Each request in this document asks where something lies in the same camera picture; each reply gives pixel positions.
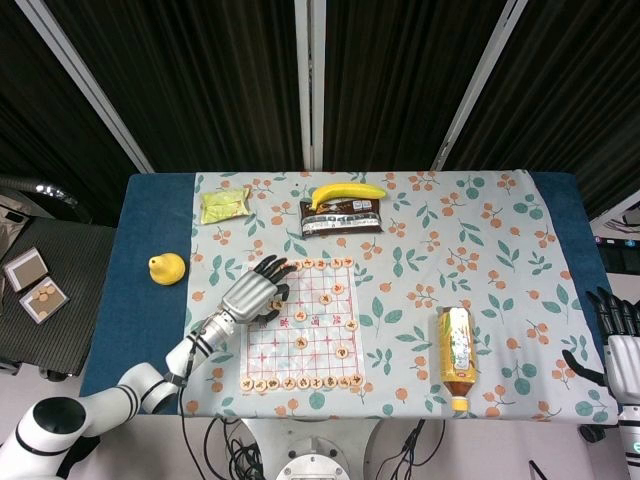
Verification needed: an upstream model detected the chrome chair frame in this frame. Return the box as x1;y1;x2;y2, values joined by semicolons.
0;173;82;221

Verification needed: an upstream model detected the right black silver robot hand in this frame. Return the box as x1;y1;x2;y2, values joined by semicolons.
561;287;640;402

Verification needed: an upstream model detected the blue table cover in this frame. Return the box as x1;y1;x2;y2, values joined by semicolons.
76;171;627;417

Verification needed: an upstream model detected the white slanted frame post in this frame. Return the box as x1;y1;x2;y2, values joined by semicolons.
430;0;529;172
13;0;154;174

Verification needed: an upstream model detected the tea bottle yellow cap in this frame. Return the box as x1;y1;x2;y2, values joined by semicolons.
436;306;479;412

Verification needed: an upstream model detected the plastic chess board sheet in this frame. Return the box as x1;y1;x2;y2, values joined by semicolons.
239;257;369;394

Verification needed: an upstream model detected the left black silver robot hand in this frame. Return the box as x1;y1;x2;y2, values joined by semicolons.
219;254;292;326

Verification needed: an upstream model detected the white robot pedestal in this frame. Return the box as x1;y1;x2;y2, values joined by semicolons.
239;417;384;480

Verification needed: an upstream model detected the cardboard chess piece box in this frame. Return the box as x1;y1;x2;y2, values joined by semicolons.
18;279;70;326

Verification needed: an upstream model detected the yellow banana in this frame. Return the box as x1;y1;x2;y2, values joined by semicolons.
309;182;389;210

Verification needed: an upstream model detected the black ribbed platform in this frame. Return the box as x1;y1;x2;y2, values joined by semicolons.
0;217;117;381

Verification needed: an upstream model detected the white upright frame post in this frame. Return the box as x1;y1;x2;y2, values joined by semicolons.
293;0;327;172

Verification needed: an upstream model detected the silver robot base disc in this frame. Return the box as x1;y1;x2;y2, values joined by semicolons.
274;437;352;480

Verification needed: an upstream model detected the empty cardboard box lid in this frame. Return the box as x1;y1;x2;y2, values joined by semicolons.
3;247;50;292

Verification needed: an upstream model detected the yellow pear toy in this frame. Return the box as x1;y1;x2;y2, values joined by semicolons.
148;253;188;287

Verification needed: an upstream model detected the brown snack packet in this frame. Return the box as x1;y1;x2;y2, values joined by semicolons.
298;197;385;238

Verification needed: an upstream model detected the green snack packet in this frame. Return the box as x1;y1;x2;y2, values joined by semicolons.
199;187;253;225

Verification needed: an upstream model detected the black cable bundle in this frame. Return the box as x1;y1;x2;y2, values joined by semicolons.
392;418;447;480
203;417;269;480

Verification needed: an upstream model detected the floral printed tablecloth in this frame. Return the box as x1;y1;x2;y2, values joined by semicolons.
177;169;622;427

